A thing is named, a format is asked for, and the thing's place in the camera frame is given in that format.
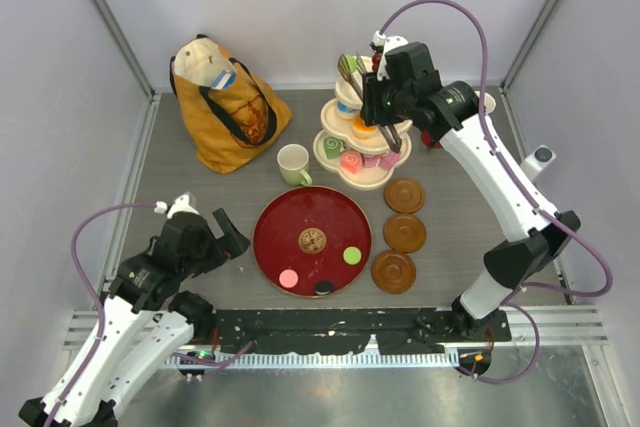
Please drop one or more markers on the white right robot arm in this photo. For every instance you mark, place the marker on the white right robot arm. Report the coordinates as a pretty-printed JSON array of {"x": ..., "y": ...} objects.
[{"x": 535, "y": 231}]

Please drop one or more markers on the green swirl roll cake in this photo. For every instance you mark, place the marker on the green swirl roll cake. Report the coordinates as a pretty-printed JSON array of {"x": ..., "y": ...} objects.
[{"x": 332, "y": 147}]

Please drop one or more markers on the white bottle grey cap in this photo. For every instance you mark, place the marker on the white bottle grey cap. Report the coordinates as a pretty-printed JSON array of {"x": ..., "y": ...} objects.
[{"x": 537, "y": 161}]

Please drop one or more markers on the pink layered cake slice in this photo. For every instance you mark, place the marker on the pink layered cake slice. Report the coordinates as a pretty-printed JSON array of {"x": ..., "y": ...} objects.
[{"x": 388, "y": 160}]

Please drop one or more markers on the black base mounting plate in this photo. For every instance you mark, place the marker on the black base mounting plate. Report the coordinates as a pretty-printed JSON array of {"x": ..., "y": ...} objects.
[{"x": 348, "y": 331}]

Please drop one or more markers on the small green macaron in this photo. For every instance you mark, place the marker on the small green macaron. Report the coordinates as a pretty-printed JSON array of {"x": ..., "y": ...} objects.
[{"x": 352, "y": 255}]

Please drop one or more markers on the brown wooden coaster top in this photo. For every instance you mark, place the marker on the brown wooden coaster top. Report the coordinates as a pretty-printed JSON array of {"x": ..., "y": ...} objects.
[{"x": 405, "y": 195}]

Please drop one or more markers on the light green mug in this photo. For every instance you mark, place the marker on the light green mug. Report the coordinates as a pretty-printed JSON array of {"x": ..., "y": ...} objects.
[{"x": 293, "y": 163}]

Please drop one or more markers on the pink macaron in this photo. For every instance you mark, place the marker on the pink macaron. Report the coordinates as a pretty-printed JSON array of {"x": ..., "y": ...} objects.
[{"x": 288, "y": 278}]

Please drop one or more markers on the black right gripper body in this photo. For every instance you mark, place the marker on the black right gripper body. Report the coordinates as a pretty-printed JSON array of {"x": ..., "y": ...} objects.
[{"x": 385, "y": 103}]

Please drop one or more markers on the brown wooden coaster bottom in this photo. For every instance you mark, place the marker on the brown wooden coaster bottom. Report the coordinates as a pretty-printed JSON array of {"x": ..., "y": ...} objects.
[{"x": 393, "y": 272}]

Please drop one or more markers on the red mug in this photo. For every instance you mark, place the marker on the red mug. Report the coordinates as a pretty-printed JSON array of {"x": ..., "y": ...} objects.
[{"x": 429, "y": 141}]

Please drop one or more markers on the grey blue mug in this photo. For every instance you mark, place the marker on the grey blue mug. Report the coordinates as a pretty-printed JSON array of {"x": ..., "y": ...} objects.
[{"x": 489, "y": 103}]

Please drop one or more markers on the cream three-tier cake stand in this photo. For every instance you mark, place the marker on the cream three-tier cake stand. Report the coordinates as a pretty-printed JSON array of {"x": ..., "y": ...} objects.
[{"x": 333, "y": 125}]

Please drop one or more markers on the black sandwich cookie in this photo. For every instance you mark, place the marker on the black sandwich cookie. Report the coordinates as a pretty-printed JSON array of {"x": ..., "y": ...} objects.
[{"x": 323, "y": 287}]

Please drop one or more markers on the orange glazed donut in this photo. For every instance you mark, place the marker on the orange glazed donut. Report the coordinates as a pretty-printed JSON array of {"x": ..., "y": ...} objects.
[{"x": 360, "y": 130}]

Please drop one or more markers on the yellow tote bag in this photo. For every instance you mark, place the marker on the yellow tote bag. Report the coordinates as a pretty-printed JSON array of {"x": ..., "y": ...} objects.
[{"x": 228, "y": 127}]

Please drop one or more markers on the magenta swirl roll cake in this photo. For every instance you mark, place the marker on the magenta swirl roll cake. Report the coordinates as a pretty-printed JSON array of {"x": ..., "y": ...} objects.
[{"x": 370, "y": 160}]

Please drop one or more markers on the brown wooden coaster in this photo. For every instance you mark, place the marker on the brown wooden coaster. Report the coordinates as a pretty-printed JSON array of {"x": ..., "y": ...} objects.
[
  {"x": 405, "y": 195},
  {"x": 405, "y": 233},
  {"x": 393, "y": 272}
]

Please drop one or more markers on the blue white packet in bag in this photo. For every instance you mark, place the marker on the blue white packet in bag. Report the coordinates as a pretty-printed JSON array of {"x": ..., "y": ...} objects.
[{"x": 224, "y": 80}]

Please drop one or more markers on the metal serving tongs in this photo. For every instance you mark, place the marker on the metal serving tongs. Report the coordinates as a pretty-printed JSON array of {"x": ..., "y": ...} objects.
[{"x": 350, "y": 74}]

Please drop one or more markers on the blue frosted donut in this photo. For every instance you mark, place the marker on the blue frosted donut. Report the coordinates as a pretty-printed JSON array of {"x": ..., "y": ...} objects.
[{"x": 346, "y": 112}]

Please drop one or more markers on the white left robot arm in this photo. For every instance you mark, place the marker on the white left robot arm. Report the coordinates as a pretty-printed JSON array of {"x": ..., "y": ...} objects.
[{"x": 142, "y": 321}]

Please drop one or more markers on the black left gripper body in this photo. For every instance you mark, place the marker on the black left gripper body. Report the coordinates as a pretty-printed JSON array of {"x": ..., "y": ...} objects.
[{"x": 209, "y": 255}]

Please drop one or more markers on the red round lacquer tray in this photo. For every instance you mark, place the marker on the red round lacquer tray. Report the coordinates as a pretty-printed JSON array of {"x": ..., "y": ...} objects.
[{"x": 307, "y": 229}]

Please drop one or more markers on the salmon pink swirl roll cake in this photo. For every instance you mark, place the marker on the salmon pink swirl roll cake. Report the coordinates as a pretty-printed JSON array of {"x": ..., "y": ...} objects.
[{"x": 351, "y": 162}]

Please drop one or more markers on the brown wooden coaster middle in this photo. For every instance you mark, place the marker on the brown wooden coaster middle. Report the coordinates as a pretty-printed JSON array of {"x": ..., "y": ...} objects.
[{"x": 405, "y": 233}]

